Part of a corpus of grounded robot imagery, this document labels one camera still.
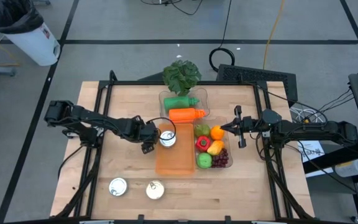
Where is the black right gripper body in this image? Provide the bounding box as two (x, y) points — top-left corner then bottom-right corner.
(234, 105), (263, 149)

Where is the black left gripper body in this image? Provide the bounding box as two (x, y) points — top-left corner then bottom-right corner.
(131, 115), (161, 144)

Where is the silver-lidded food can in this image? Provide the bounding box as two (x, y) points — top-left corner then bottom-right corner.
(108, 177), (129, 197)
(159, 130), (177, 149)

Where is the orange squeeze bottle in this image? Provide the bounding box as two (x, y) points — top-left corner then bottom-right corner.
(168, 107), (206, 124)

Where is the red grape bunch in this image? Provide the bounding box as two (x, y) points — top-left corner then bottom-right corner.
(211, 148), (230, 169)

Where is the red bell pepper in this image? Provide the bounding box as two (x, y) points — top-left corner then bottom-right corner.
(195, 136), (212, 153)

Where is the green apple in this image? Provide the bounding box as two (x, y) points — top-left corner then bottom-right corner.
(196, 152), (213, 170)

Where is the gold-rimmed labelled food can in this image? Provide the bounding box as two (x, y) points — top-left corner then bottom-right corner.
(145, 180), (165, 200)

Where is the clear plastic bin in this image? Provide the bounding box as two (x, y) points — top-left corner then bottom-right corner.
(193, 116), (234, 170)

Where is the round orange citrus fruit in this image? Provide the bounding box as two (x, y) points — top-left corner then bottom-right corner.
(209, 125), (226, 141)

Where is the orange translucent plastic bin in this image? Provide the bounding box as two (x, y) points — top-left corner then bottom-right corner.
(154, 123), (196, 176)

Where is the yellow mango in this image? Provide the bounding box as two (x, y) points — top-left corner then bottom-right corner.
(206, 140), (226, 156)

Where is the green squeeze bottle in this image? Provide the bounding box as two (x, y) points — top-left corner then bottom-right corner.
(163, 96), (200, 112)

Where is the green bell pepper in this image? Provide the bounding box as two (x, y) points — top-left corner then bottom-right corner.
(194, 124), (211, 138)

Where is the clear shallow plastic tray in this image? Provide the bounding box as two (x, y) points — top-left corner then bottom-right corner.
(158, 88), (211, 121)

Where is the black perforated panel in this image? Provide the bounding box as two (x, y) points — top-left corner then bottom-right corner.
(216, 63), (298, 106)

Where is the green leafy plant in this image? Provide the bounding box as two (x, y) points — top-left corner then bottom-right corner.
(162, 60), (203, 96)

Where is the white printed paper sheet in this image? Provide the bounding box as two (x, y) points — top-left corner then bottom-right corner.
(296, 139), (326, 163)

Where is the grey box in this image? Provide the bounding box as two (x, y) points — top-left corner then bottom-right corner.
(334, 158), (358, 178)

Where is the white bin with black bag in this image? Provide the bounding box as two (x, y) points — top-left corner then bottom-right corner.
(0, 0), (61, 67)

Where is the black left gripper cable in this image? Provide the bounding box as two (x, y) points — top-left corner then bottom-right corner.
(146, 116), (178, 141)

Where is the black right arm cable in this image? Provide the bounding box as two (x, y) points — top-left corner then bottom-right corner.
(253, 130), (279, 162)

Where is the black aluminium table frame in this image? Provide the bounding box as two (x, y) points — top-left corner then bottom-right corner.
(50, 70), (316, 224)

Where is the white cable bundle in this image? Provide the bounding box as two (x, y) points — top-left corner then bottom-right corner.
(290, 105), (328, 125)

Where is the black coiled floor cable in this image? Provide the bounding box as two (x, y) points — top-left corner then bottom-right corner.
(209, 0), (236, 73)

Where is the yellow cable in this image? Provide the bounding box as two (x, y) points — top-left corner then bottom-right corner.
(262, 0), (287, 70)

